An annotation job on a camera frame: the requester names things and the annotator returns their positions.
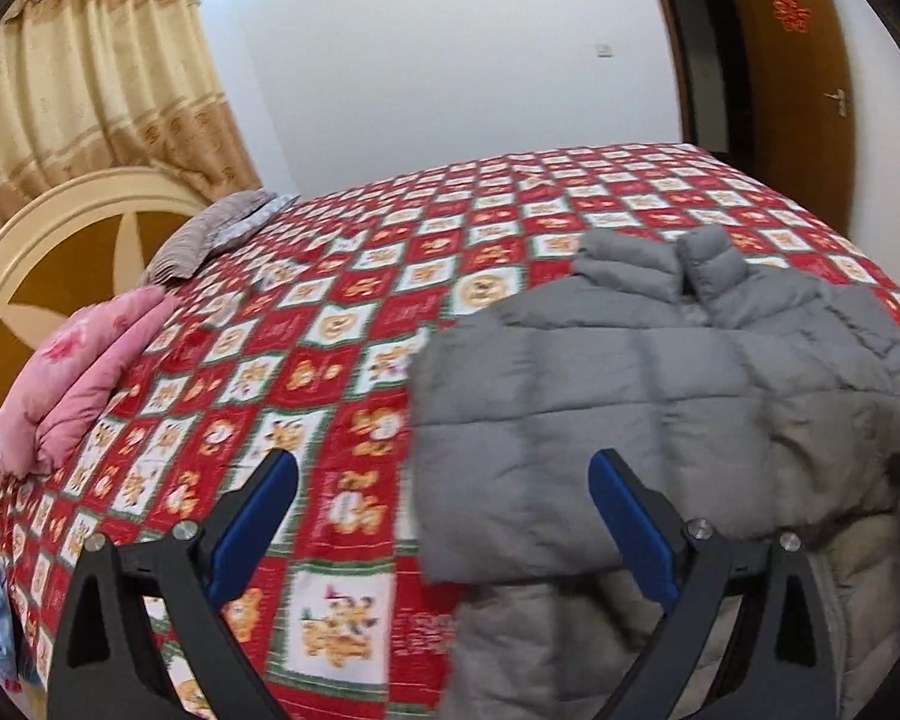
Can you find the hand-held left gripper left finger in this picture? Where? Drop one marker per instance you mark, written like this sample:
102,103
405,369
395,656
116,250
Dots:
251,532

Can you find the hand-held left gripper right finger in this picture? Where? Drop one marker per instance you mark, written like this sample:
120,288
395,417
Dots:
634,532

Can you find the grey puffer jacket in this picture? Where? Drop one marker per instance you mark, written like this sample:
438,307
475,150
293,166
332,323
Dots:
570,405

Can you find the red printed bedspread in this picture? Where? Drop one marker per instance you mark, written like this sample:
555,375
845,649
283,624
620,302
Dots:
330,330

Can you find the pink folded quilt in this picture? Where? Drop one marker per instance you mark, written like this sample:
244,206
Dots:
82,375

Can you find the grey ruffled pillow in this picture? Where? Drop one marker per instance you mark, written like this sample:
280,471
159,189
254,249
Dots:
195,236

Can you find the cream and brown headboard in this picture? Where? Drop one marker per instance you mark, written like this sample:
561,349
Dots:
45,240

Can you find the brown wooden door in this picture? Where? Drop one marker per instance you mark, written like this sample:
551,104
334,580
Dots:
795,105

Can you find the red paper door decoration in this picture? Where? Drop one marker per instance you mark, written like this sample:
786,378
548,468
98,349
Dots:
789,7

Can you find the beige patterned curtain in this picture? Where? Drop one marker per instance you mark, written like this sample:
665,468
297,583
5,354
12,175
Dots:
82,75

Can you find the brown door frame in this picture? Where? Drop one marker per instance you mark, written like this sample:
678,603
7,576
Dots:
671,37

